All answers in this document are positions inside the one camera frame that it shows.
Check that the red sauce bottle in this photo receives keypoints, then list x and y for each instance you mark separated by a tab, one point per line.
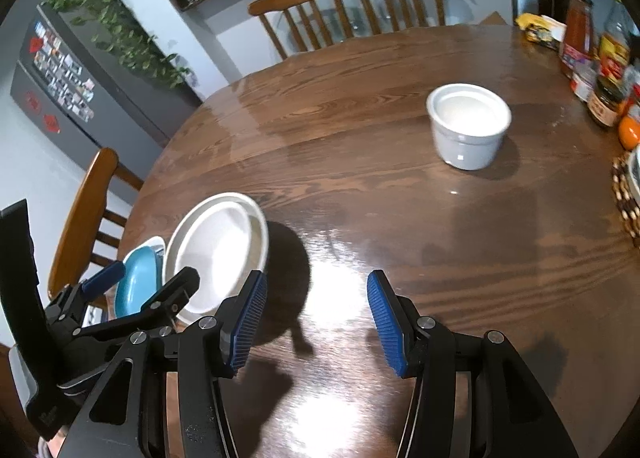
577	38

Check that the orange fruit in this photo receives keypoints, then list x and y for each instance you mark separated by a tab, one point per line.
630	133

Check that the grey refrigerator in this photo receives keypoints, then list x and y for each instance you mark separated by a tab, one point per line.
125	103

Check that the small tin can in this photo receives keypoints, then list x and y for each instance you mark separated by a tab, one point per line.
584	83

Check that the blue patterned square plate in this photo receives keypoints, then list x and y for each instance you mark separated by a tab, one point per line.
152	241

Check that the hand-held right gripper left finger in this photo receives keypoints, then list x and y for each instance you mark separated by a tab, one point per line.
247	318

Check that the trailing green plant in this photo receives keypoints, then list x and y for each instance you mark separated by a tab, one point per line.
125	38

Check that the white ribbed round bowl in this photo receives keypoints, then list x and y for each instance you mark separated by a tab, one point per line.
465	148

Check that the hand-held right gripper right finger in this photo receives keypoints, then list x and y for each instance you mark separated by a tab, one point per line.
387	323

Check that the white oval bowl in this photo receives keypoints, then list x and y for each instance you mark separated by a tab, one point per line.
215	243

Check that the beaded wooden trivet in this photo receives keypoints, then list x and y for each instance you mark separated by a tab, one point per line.
625	198

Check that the cluster of fridge photos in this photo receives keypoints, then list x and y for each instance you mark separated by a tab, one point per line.
62	73

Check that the yellow snack packet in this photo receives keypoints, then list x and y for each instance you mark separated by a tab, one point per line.
540	28

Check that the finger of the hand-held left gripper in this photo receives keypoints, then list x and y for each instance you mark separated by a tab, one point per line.
105	278
182	283

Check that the dark lid glass jar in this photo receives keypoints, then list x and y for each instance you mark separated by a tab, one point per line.
606	103

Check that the red paper decoration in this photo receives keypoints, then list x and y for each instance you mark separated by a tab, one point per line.
52	123
34	102

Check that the large yellow label bottle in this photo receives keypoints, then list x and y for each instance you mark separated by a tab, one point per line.
617	43

